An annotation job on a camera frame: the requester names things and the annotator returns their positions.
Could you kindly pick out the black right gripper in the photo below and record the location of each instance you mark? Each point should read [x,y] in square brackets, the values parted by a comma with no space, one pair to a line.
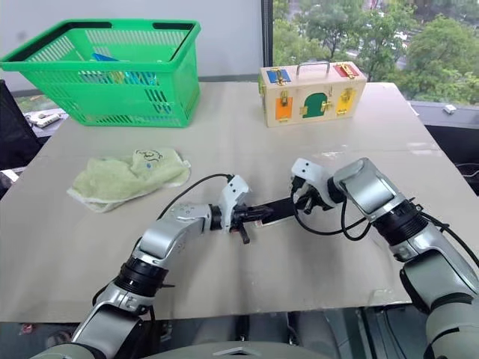
[310,196]

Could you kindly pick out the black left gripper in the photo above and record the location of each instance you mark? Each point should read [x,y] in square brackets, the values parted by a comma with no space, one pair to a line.
[240,220]

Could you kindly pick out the white smartphone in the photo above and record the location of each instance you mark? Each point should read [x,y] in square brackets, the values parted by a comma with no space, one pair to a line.
[278,209]

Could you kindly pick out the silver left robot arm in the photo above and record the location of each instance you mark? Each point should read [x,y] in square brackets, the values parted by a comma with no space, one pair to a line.
[164,239]

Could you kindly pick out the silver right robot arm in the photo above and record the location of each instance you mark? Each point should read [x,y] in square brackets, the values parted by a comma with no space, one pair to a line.
[411,239]

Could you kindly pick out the wooden lock puzzle box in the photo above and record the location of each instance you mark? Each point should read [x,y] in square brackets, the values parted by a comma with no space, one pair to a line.
[310,99]

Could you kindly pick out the grey robot torso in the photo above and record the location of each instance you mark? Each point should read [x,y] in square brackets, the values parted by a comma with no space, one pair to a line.
[232,350]

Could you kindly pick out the light green towel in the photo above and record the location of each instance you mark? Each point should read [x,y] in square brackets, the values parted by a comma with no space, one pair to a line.
[127,175]

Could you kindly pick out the small white box on ledge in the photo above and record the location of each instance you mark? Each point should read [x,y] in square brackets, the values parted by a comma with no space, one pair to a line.
[449,108]

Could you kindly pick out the green plastic shopping basket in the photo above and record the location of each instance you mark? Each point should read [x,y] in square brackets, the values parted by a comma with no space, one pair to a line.
[119,86]

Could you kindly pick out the blue packet in basket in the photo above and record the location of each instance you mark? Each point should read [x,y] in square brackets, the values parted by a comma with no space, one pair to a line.
[106,57]

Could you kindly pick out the white device on side desk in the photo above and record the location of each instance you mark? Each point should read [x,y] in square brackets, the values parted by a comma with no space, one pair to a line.
[45,119]

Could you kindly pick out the black office chair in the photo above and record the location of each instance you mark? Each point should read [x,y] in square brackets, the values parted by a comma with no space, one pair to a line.
[16,131]

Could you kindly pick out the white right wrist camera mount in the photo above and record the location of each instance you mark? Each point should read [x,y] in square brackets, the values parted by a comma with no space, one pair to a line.
[308,172]

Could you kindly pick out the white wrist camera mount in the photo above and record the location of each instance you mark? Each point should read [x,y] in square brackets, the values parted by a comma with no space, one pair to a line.
[232,196]
[308,172]

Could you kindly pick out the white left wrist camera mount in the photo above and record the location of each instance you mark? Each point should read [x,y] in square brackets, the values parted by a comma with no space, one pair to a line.
[232,196]

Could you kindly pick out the dark window frame post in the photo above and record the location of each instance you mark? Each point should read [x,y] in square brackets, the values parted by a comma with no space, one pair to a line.
[267,33]

